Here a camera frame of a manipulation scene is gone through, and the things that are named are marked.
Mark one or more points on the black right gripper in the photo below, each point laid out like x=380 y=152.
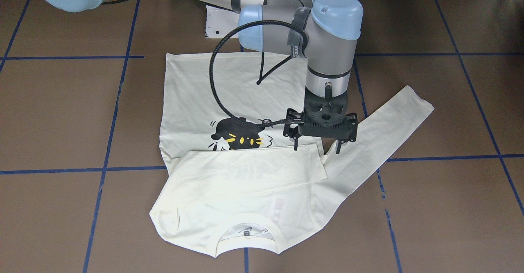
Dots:
x=292 y=130

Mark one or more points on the cream long-sleeve cat shirt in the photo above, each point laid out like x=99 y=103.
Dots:
x=232 y=186

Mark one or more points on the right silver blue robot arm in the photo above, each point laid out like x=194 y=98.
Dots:
x=325 y=32

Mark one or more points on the brown paper table cover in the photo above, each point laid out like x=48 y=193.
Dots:
x=81 y=104

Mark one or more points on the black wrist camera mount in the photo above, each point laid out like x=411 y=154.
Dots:
x=293 y=119

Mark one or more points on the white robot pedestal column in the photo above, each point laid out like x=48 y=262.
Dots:
x=219 y=22

